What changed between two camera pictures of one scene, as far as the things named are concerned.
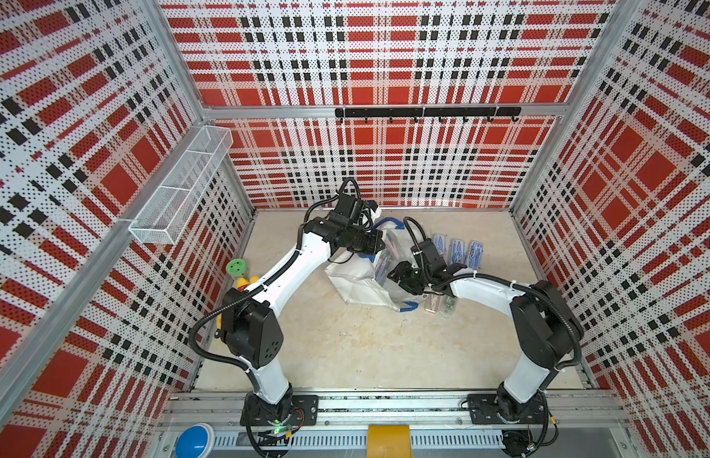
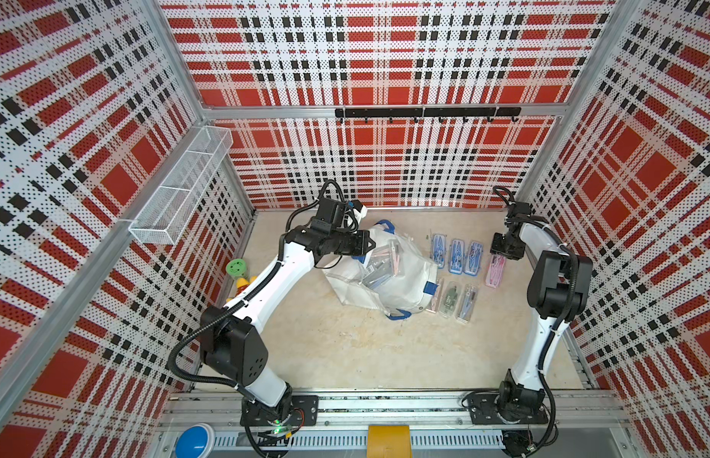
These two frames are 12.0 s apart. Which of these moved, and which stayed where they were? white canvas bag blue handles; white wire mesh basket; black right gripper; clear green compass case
Moved: white canvas bag blue handles; black right gripper
Stayed: white wire mesh basket; clear green compass case
